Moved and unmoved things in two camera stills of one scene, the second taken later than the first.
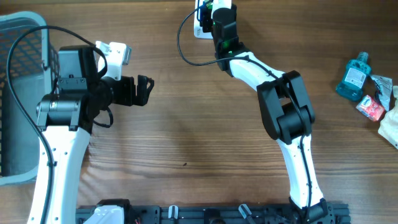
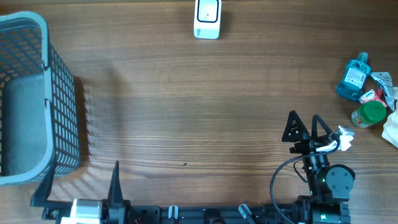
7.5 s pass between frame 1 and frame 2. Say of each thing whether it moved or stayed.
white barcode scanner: stayed
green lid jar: moved
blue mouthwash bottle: stayed
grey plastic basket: stayed
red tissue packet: moved
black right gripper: moved
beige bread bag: stayed
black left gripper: moved
